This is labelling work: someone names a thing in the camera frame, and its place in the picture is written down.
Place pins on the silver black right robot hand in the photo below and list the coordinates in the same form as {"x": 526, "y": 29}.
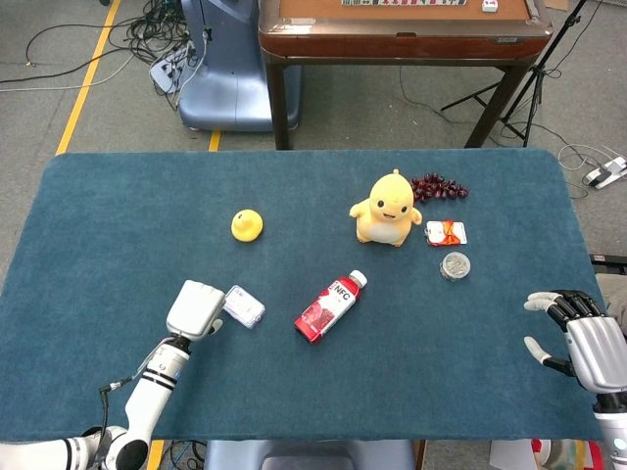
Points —
{"x": 597, "y": 347}

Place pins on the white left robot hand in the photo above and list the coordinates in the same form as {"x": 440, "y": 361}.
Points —
{"x": 196, "y": 306}

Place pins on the small clear plastic box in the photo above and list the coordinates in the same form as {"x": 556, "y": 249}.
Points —
{"x": 245, "y": 308}

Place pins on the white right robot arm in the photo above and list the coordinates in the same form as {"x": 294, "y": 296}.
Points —
{"x": 612, "y": 431}

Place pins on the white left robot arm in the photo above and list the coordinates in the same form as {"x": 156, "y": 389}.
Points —
{"x": 147, "y": 396}

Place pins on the red NFC juice bottle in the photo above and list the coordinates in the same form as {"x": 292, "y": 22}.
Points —
{"x": 330, "y": 308}

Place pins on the yellow pear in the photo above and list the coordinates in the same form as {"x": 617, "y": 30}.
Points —
{"x": 247, "y": 226}

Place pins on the round clear clip container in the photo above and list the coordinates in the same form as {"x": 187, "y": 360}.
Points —
{"x": 455, "y": 267}

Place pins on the white floor power strip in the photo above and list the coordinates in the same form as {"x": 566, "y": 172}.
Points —
{"x": 605, "y": 173}

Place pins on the grey robot torso base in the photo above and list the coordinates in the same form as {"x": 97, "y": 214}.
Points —
{"x": 308, "y": 455}

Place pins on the white pouch with orange ribbon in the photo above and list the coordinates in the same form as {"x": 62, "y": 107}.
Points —
{"x": 446, "y": 232}

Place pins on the yellow plush dinosaur toy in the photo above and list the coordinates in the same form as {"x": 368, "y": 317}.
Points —
{"x": 384, "y": 215}

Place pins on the dark red grape bunch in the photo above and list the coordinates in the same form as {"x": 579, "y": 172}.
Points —
{"x": 438, "y": 188}

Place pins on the grey floor power strip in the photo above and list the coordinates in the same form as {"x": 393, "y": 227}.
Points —
{"x": 169, "y": 68}

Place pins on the black tripod stand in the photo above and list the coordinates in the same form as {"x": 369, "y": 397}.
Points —
{"x": 539, "y": 68}

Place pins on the brown mahjong table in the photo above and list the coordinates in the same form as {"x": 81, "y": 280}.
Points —
{"x": 392, "y": 46}

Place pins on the single white mahjong tile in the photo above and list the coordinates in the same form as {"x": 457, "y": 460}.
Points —
{"x": 490, "y": 5}

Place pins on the row of face-up mahjong tiles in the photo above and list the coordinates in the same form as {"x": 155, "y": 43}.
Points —
{"x": 401, "y": 2}

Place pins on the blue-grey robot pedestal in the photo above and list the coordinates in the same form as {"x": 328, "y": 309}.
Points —
{"x": 230, "y": 73}

